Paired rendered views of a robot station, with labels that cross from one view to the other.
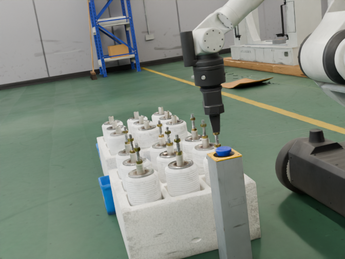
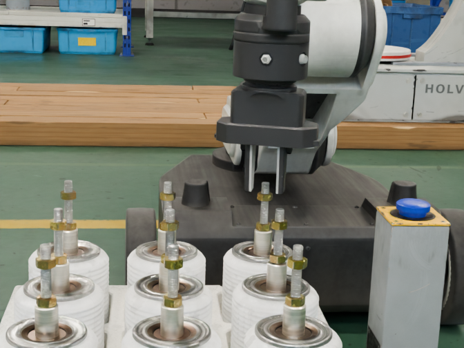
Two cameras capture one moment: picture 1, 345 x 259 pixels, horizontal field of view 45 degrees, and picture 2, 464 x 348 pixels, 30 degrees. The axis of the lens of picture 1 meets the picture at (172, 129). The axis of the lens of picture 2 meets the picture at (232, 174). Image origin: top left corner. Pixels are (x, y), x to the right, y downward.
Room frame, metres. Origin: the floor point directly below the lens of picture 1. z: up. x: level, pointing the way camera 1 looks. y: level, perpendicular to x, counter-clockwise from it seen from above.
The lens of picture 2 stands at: (1.10, 0.89, 0.60)
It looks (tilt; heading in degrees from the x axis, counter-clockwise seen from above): 14 degrees down; 276
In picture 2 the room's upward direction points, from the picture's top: 2 degrees clockwise
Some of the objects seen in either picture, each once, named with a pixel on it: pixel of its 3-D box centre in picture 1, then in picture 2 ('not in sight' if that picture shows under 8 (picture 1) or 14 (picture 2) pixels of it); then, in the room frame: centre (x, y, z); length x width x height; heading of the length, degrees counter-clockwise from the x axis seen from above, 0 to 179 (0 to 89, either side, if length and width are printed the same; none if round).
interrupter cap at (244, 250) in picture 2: not in sight; (262, 252); (1.18, -0.12, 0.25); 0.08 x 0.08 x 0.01
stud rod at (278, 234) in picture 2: (178, 147); (278, 242); (1.15, -0.01, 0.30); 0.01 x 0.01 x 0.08
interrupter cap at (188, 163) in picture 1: (180, 164); (275, 287); (1.15, -0.01, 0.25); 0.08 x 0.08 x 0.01
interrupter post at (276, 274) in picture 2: (179, 160); (276, 276); (1.15, -0.01, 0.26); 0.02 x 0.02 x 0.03
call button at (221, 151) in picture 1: (223, 151); (412, 210); (1.00, -0.12, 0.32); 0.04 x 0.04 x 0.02
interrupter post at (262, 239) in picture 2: not in sight; (262, 242); (1.18, -0.12, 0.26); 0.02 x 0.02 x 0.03
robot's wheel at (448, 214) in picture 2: not in sight; (447, 266); (0.89, -0.57, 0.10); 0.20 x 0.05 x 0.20; 103
